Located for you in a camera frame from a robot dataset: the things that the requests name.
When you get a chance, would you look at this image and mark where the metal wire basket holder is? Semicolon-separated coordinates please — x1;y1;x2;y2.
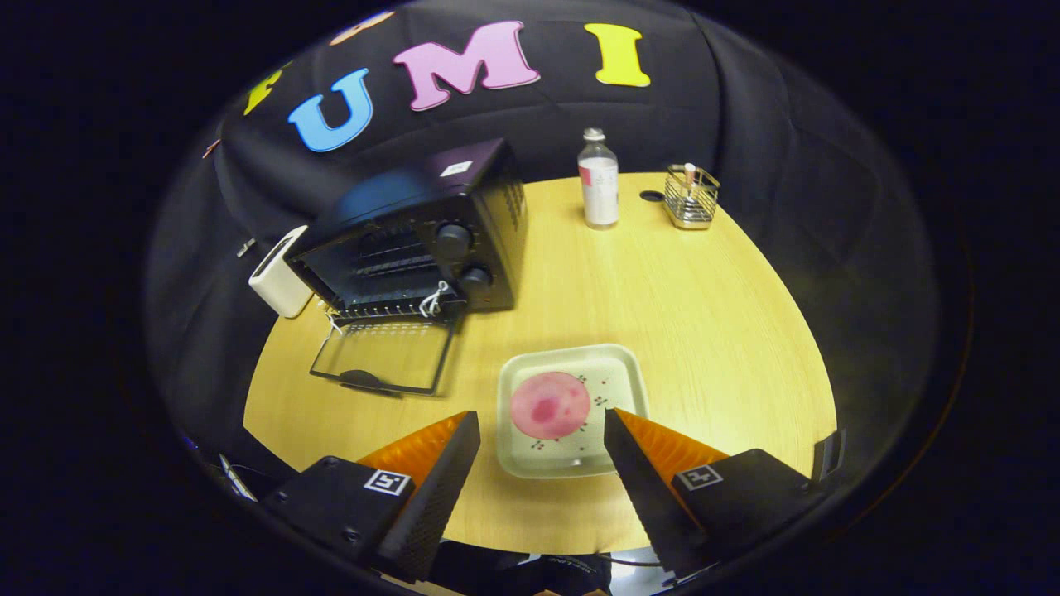
664;163;721;230

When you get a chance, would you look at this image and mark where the square cream plate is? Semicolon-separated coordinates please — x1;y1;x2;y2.
495;344;649;479

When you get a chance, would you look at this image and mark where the round pink food slice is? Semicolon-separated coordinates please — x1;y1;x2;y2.
510;372;591;440

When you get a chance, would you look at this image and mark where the black toaster oven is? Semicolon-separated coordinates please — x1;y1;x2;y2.
286;137;531;398

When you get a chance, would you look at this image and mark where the white cord loop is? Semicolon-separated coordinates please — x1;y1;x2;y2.
418;280;452;320

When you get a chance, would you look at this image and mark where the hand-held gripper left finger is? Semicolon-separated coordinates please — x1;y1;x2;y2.
263;411;481;583

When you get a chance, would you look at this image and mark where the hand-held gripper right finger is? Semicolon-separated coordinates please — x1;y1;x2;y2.
603;408;829;580

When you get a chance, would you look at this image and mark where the clear bottle with pink label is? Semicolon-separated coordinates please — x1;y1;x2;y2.
577;127;620;230

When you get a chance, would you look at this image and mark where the white pop-up toaster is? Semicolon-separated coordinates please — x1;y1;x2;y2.
248;225;314;320

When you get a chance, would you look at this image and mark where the black backdrop cloth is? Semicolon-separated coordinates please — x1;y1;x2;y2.
145;0;941;464

